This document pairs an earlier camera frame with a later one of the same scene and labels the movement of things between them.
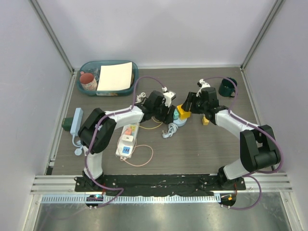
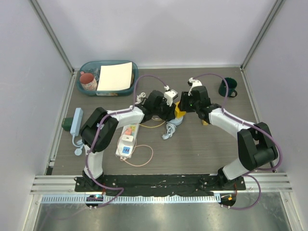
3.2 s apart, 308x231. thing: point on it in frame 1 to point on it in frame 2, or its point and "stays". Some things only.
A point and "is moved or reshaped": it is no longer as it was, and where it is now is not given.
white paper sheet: x=115 y=77 stays
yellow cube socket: x=183 y=114 is moved or reshaped
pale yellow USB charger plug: x=205 y=121 stays
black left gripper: x=167 y=118 stays
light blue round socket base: x=180 y=123 is moved or reshaped
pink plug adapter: x=128 y=131 stays
